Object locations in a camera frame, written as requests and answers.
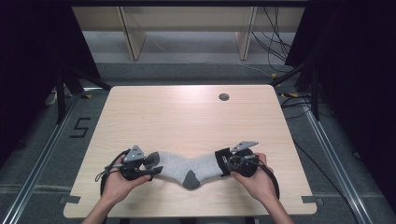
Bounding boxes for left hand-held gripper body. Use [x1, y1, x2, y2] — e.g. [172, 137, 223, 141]
[119, 144, 150, 182]

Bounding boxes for bundle of hanging black cables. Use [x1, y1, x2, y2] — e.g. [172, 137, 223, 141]
[250, 6, 292, 74]

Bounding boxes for hand-held gripper cable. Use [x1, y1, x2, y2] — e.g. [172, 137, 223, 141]
[256, 162, 280, 201]
[94, 149, 131, 197]

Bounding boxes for right hand-held gripper cable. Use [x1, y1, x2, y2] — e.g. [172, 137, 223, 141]
[256, 162, 280, 201]

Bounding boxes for left hand-held gripper cable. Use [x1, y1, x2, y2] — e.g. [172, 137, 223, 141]
[94, 149, 131, 197]

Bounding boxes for black curtain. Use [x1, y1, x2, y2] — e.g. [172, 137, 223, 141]
[0, 0, 101, 171]
[284, 0, 396, 217]

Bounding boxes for grey tape tab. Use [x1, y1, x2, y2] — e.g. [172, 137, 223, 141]
[301, 195, 325, 206]
[58, 195, 81, 205]

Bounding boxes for person's right hand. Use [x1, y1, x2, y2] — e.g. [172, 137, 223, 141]
[230, 152, 278, 203]

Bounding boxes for aluminium floor rail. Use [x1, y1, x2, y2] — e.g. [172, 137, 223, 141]
[303, 106, 375, 224]
[1, 92, 83, 224]

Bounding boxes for light wooden shelf unit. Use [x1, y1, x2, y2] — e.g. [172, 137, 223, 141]
[71, 6, 305, 62]

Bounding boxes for person's left hand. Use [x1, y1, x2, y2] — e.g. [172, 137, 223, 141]
[100, 162, 152, 205]

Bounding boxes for black metal stand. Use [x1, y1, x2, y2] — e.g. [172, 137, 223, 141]
[55, 63, 112, 125]
[269, 58, 321, 122]

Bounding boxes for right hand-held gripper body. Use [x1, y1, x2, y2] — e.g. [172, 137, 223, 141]
[228, 140, 260, 178]

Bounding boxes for black floor cable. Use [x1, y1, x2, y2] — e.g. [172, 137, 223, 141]
[291, 139, 360, 224]

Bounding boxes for black floor cables by stand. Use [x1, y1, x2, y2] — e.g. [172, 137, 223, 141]
[279, 92, 313, 121]

